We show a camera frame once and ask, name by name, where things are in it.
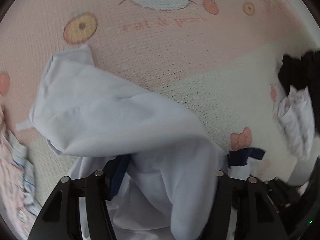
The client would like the pink printed pajama garment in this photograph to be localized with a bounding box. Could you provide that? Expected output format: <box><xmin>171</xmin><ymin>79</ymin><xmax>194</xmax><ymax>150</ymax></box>
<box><xmin>0</xmin><ymin>105</ymin><xmax>43</xmax><ymax>230</ymax></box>

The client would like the folded white garment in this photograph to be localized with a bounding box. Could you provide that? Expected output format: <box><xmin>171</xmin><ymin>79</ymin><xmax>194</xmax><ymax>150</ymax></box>
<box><xmin>274</xmin><ymin>86</ymin><xmax>317</xmax><ymax>161</ymax></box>

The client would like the white t-shirt with navy trim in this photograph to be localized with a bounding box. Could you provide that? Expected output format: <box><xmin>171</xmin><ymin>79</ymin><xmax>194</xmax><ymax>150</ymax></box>
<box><xmin>16</xmin><ymin>45</ymin><xmax>266</xmax><ymax>240</ymax></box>

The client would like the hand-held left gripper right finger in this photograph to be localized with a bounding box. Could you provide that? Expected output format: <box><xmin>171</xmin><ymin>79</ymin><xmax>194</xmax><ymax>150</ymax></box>
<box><xmin>200</xmin><ymin>170</ymin><xmax>288</xmax><ymax>240</ymax></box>

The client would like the black garment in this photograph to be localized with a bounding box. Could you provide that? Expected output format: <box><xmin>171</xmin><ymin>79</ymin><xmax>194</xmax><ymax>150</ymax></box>
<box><xmin>277</xmin><ymin>50</ymin><xmax>320</xmax><ymax>98</ymax></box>

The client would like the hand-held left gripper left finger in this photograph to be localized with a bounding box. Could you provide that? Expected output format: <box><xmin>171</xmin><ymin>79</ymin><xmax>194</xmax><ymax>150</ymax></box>
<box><xmin>30</xmin><ymin>169</ymin><xmax>118</xmax><ymax>240</ymax></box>

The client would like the pink cat print sofa blanket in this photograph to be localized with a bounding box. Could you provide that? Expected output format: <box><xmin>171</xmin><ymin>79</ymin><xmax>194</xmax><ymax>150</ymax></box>
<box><xmin>0</xmin><ymin>0</ymin><xmax>318</xmax><ymax>238</ymax></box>

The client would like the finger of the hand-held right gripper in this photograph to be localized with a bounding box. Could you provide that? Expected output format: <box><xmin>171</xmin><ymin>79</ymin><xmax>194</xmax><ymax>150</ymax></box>
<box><xmin>264</xmin><ymin>177</ymin><xmax>301</xmax><ymax>207</ymax></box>

